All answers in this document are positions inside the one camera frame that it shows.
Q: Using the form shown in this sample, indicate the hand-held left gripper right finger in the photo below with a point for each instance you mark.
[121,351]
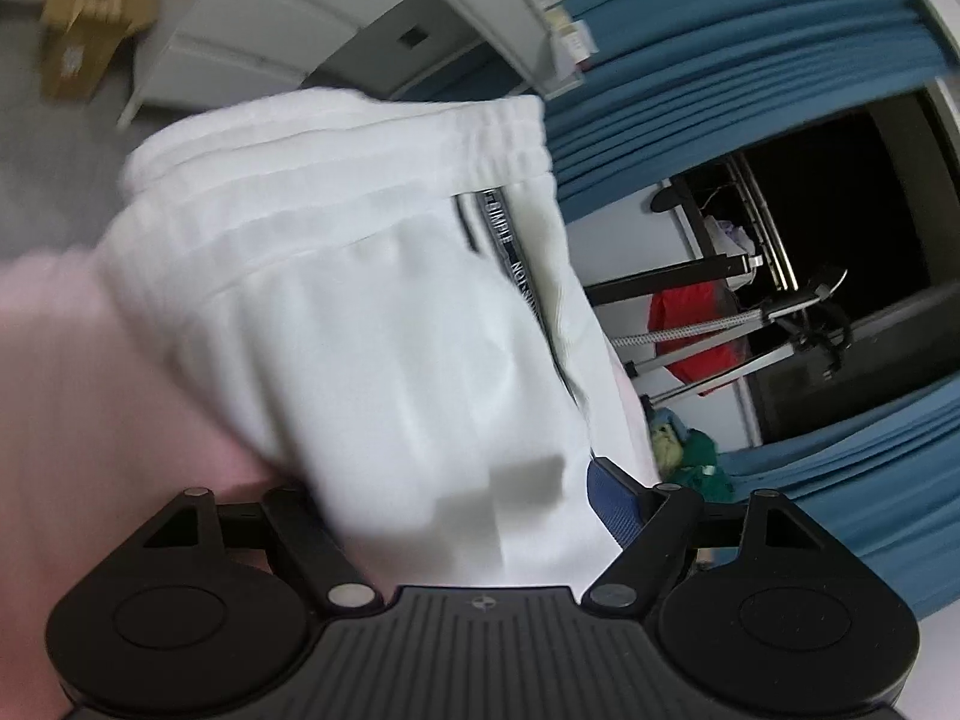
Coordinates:
[613,504]

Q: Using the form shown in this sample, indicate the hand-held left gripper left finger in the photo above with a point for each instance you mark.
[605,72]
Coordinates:
[300,532]

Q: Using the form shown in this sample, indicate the white pants with striped waistband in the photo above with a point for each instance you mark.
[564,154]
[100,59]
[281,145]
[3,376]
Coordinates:
[337,315]

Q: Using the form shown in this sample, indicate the black metal clothes rack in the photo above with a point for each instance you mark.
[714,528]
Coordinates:
[697,268]

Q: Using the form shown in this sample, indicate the green cloth pile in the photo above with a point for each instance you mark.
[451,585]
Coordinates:
[694,457]

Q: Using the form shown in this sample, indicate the red garment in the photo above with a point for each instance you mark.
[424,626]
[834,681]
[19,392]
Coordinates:
[694,322]

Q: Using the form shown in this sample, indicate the pink bed sheet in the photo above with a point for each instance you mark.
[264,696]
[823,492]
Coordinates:
[75,427]

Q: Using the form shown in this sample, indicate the blue curtain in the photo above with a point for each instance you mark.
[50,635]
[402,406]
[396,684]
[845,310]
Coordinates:
[735,52]
[862,480]

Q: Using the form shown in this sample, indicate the white garment on rack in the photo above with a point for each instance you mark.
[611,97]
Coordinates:
[733,236]

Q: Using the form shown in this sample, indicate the dark window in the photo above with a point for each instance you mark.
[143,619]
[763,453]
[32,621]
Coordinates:
[862,187]

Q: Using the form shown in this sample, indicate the white shelf with small clutter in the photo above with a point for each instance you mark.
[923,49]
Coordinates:
[540,22]

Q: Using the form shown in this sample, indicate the white drawer cabinet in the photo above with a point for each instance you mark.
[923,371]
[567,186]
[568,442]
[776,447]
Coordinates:
[285,7]

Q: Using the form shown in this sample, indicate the brown cardboard box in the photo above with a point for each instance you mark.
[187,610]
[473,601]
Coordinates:
[82,22]

